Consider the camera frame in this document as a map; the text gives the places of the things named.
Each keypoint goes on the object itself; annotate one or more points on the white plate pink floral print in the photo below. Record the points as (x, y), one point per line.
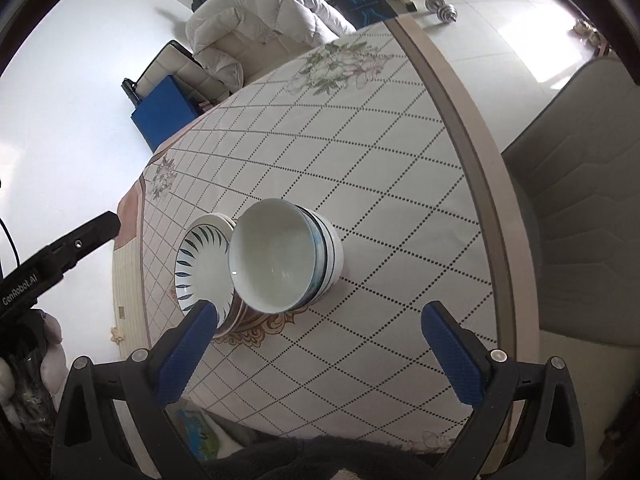
(215, 220)

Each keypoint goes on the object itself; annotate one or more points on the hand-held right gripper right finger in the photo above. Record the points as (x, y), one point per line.
(452, 360)

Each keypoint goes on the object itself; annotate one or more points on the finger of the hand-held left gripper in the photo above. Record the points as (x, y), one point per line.
(82, 244)

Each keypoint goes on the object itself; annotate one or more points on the white bowl blue pattern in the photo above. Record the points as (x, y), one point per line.
(270, 260)

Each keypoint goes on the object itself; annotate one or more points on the cream cushioned chair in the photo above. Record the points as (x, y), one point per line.
(170, 67)

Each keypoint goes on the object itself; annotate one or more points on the chrome dumbbell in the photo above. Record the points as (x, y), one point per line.
(442, 7)

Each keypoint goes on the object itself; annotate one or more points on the floral dotted grid tablecloth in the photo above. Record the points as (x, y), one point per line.
(375, 185)

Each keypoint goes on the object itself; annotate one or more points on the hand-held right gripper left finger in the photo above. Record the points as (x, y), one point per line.
(185, 355)

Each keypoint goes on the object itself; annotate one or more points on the person's left hand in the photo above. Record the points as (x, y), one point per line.
(54, 350)

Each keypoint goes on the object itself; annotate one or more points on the white plate blue leaf pattern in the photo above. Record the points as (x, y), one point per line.
(200, 270)

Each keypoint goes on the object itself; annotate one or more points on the white puffer jacket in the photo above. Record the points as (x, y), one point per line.
(260, 5)

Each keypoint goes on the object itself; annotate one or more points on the white bowl black rim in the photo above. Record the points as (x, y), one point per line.
(324, 255)

